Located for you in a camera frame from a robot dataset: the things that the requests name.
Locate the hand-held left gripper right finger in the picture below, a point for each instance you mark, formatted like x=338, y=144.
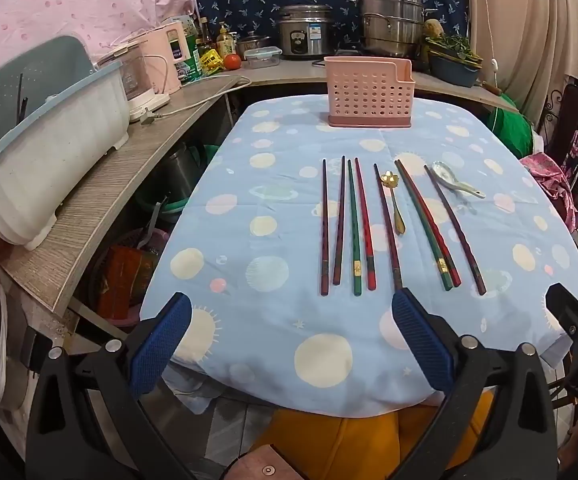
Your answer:
x=421, y=340

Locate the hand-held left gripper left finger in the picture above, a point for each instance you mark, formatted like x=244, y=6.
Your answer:
x=161, y=345

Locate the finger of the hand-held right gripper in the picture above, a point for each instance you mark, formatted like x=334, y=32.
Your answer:
x=569, y=310

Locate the dark brown chopstick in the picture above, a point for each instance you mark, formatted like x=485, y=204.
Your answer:
x=339, y=225
x=455, y=230

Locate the green chopstick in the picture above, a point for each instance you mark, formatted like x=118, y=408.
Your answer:
x=421, y=225
x=353, y=230

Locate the dark red chopstick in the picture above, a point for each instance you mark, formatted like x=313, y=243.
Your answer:
x=324, y=230
x=387, y=230

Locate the gold flower spoon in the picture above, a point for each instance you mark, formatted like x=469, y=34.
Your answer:
x=397, y=210

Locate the white ceramic spoon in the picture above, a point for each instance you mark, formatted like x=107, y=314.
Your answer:
x=444, y=174

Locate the pink perforated utensil holder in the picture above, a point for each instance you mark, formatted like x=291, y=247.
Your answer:
x=369, y=92

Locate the orange packet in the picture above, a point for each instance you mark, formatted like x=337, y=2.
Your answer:
x=126, y=280

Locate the pink floral cloth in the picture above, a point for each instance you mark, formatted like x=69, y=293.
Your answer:
x=551, y=180

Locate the person's yellow trousers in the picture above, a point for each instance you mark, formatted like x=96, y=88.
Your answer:
x=349, y=445

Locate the green basin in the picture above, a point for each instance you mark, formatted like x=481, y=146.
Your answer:
x=161, y=207

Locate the brown wooden stool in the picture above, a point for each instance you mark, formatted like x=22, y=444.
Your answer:
x=264, y=465

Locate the wooden counter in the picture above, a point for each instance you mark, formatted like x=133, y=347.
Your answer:
x=99, y=195

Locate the dark metal chair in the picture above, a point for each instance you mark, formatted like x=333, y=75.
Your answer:
x=566, y=120

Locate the blue planet print tablecloth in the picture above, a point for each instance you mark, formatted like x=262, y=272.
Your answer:
x=269, y=210

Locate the steel pot under counter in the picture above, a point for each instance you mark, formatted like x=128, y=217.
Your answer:
x=181, y=170

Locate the green bag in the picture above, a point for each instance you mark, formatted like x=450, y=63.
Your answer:
x=514, y=125

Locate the white dish rack blue lid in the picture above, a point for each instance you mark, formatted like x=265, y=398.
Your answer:
x=44, y=160

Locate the white clear-lid appliance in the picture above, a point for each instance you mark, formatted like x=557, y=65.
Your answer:
x=141, y=85

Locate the blue planter with greens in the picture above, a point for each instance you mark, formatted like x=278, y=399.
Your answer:
x=451, y=67

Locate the beige curtain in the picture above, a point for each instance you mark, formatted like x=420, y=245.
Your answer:
x=524, y=25

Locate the green white canister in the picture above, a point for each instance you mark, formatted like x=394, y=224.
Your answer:
x=191, y=62

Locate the pink electric kettle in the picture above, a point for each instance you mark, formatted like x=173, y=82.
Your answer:
x=161, y=60

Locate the yellow packet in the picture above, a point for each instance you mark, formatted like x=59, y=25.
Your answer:
x=210, y=62

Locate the red tomato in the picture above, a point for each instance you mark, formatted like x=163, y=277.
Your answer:
x=232, y=61

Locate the clear food container blue lid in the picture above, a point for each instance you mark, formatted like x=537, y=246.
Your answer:
x=262, y=57

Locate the pale knobby vegetable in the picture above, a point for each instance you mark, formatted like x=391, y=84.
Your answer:
x=434, y=27

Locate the yellow liquid bottle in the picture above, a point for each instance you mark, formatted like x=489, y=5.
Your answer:
x=225, y=42

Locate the dark sauce bottle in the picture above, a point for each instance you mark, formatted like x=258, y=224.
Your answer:
x=203, y=35

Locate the small steel lidded pot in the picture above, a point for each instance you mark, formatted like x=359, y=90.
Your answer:
x=253, y=44

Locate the stacked steel steamer pot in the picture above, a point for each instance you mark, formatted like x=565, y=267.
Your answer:
x=391, y=20

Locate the steel rice cooker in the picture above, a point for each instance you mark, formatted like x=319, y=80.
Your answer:
x=303, y=30

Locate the pink dotted curtain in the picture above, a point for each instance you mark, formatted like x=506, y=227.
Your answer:
x=69, y=5

